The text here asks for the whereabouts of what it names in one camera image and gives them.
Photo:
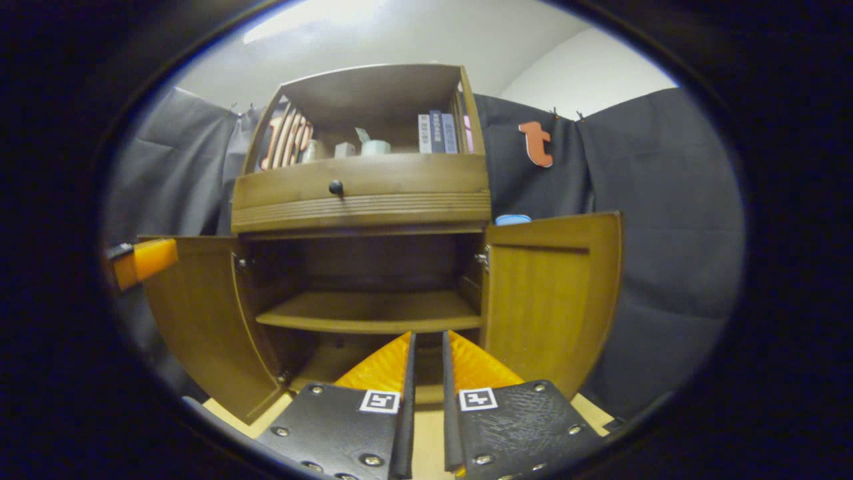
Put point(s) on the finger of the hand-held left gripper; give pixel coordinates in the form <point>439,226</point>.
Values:
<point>153,258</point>

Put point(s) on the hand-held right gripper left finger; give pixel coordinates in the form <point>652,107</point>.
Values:
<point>403,433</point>

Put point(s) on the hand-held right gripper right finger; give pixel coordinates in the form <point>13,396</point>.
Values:
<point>453,433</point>

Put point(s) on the wooden shoe cabinet door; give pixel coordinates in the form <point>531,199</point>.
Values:
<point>546,300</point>
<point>193,313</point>

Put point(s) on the wooden double-door shoe cabinet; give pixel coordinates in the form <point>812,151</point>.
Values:
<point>373,86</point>

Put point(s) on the metal door hinge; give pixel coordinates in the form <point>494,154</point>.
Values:
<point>283,377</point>
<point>483,257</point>
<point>241,263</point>

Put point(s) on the wooden cabinet drawer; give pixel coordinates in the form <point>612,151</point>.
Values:
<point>413,183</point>

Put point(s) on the wooden inner shelf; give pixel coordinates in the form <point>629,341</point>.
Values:
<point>373,310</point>

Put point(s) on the black round drawer knob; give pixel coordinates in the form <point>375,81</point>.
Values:
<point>336,188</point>

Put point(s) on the small white box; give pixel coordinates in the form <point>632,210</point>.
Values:
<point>344,150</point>

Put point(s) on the blue lidded container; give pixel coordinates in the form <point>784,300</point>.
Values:
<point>512,219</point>

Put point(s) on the pale green tape roll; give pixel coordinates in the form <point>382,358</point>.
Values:
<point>375,148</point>

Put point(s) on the black backdrop cloth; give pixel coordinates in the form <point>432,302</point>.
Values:
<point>666,233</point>

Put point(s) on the dark blue book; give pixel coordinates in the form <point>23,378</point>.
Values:
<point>436,131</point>

